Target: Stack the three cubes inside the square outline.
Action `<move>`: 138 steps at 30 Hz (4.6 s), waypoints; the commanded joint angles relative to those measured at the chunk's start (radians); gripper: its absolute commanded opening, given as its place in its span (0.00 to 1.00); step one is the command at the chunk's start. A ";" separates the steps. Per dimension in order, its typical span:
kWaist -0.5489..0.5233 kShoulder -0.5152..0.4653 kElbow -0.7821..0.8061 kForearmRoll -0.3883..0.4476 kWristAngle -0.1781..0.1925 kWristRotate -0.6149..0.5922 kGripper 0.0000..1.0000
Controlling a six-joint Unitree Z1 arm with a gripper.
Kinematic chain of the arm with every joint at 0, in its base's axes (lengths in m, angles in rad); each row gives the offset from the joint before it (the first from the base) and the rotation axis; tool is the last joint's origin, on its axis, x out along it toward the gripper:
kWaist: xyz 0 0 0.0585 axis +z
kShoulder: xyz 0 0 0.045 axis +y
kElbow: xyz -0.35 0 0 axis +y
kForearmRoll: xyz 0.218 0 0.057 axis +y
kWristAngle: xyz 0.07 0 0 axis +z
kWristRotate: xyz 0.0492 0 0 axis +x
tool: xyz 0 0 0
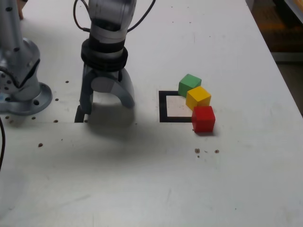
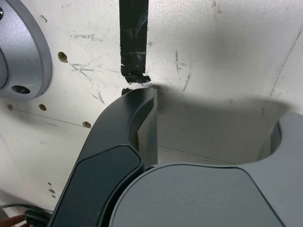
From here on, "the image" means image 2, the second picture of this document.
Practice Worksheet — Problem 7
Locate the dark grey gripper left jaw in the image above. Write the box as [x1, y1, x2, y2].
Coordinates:
[48, 87, 159, 227]

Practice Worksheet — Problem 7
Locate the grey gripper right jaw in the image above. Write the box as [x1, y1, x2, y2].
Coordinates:
[108, 112, 303, 227]

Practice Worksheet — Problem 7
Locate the black tape strip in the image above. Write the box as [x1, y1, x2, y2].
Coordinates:
[117, 0, 152, 95]

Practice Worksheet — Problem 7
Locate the person's hand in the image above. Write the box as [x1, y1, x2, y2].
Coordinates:
[0, 214, 26, 227]

